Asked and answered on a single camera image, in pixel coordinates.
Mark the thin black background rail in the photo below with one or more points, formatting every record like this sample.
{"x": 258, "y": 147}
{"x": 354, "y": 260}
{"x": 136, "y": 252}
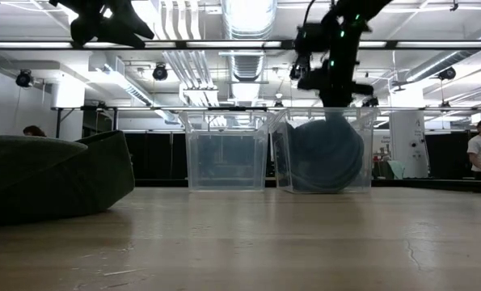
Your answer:
{"x": 232, "y": 108}

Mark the black background partition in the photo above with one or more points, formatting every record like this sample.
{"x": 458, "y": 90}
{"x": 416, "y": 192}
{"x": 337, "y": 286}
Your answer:
{"x": 159, "y": 157}

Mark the olive green cap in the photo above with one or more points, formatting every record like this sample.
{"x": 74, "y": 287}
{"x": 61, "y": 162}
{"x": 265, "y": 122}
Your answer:
{"x": 42, "y": 178}

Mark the silver ceiling duct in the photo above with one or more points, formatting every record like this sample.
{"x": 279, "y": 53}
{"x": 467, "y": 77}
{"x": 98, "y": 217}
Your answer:
{"x": 250, "y": 18}

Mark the white pillar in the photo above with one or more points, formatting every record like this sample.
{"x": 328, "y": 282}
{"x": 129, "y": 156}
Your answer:
{"x": 408, "y": 141}

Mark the teal cloth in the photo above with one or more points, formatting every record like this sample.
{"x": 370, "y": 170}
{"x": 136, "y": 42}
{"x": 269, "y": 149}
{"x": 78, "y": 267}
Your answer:
{"x": 397, "y": 169}

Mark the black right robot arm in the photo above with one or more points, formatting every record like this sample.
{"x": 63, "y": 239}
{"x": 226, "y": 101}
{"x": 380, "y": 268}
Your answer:
{"x": 345, "y": 24}

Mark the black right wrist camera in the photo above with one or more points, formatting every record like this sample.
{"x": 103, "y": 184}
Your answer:
{"x": 310, "y": 38}

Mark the black overhead bar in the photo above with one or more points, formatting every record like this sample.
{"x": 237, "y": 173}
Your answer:
{"x": 232, "y": 44}

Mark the black ceiling spotlight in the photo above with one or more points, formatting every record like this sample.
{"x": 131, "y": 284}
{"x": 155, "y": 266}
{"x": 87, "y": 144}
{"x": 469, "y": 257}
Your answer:
{"x": 371, "y": 102}
{"x": 24, "y": 78}
{"x": 296, "y": 72}
{"x": 160, "y": 72}
{"x": 447, "y": 73}

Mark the dark blue cap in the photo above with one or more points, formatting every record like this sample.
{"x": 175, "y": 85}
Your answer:
{"x": 325, "y": 157}

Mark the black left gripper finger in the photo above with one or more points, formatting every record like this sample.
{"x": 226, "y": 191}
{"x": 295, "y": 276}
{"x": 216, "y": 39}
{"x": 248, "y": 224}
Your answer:
{"x": 125, "y": 30}
{"x": 87, "y": 26}

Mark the clear plastic bin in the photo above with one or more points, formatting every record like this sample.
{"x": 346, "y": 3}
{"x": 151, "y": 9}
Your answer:
{"x": 226, "y": 161}
{"x": 280, "y": 161}

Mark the black table frame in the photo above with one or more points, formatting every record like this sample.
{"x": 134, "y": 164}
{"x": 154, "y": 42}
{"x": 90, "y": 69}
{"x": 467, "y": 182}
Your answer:
{"x": 426, "y": 184}

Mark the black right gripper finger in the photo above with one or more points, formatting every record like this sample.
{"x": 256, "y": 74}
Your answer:
{"x": 336, "y": 114}

